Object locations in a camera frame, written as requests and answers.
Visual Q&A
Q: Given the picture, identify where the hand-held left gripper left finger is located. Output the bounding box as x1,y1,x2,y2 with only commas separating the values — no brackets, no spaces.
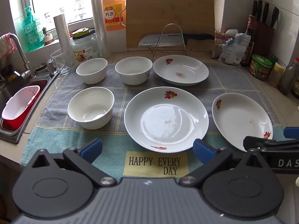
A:
31,138,117,188

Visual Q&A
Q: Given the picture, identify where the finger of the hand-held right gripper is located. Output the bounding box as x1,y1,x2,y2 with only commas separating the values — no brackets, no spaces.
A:
243,136,299,153
283,126,299,139

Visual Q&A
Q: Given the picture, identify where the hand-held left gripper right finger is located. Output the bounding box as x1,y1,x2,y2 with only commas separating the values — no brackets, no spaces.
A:
180,139,268,188

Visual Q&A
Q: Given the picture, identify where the white ceramic bowl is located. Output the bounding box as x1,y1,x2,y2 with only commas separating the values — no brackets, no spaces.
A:
67,86,115,130
76,58,108,85

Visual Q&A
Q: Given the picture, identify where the stained white flower print plate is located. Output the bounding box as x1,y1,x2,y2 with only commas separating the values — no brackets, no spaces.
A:
153,55,209,86

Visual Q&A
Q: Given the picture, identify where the grey blue checked dish towel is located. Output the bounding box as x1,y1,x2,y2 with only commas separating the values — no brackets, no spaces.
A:
20,62,290,180

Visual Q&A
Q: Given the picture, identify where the grey bottle with red cap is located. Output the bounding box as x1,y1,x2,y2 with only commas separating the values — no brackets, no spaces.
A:
279,57,299,96

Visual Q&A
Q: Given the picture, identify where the yellow lidded spice jar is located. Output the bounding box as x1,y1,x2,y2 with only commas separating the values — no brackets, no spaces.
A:
267,63,285,88

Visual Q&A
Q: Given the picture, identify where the green lidded sauce jar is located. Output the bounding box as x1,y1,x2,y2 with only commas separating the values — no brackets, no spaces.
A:
249,54,274,81

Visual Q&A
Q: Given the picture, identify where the red plastic basin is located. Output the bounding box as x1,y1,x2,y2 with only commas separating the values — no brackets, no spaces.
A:
2,79,48,131

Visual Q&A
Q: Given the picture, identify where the white plastic colander basket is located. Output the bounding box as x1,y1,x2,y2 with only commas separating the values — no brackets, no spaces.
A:
1,85,41,120

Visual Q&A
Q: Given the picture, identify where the white bowl with pink print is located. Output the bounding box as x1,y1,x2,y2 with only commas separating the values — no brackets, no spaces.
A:
115,56,153,85

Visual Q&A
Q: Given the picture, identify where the clear glass mug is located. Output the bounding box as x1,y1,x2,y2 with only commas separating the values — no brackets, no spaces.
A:
47,49,72,75

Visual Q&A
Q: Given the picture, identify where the white plastic bag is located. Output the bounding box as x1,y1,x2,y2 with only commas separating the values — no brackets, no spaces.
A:
220,33,251,65

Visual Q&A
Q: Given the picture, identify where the wooden knife block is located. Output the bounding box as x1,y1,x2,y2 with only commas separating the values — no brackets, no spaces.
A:
253,20,275,52

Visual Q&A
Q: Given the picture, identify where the stainless steel sink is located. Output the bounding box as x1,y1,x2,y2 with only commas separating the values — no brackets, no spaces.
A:
0,73,59,144

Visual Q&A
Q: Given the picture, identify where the dark soy sauce bottle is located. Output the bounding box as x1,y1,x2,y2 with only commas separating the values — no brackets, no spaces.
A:
241,15,256,67

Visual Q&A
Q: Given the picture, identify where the steel faucet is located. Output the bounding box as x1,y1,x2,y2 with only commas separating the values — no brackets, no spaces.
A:
9,33,35,81

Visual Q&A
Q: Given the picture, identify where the small clear plastic wrap roll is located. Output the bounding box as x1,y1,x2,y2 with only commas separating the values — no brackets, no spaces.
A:
53,13,78,68

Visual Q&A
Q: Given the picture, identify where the small potted plant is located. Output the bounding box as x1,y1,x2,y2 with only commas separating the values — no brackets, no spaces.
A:
42,27,55,45

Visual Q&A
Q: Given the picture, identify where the large clear plastic wrap roll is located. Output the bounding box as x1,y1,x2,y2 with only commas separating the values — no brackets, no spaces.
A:
90,0,111,60

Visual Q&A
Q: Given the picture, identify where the green detergent bottle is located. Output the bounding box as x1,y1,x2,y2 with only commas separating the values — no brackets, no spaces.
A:
22,6,45,52

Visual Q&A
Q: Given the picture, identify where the pink white rag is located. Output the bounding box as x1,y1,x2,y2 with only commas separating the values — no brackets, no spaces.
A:
0,33,18,59

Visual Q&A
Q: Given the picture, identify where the bamboo cutting board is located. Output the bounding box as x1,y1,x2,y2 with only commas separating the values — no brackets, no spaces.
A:
120,0,216,52

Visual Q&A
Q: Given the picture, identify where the orange cooking wine bottle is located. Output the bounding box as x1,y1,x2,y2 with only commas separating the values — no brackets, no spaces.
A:
101,0,127,32

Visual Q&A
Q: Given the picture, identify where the window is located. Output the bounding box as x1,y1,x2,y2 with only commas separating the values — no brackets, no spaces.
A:
8,0,225,28

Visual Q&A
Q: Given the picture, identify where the steel cleaver with black handle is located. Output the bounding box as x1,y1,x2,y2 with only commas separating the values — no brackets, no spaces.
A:
138,33,215,47

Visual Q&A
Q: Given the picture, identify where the metal wire rack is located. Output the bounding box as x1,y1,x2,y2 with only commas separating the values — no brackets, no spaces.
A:
149,24,189,62

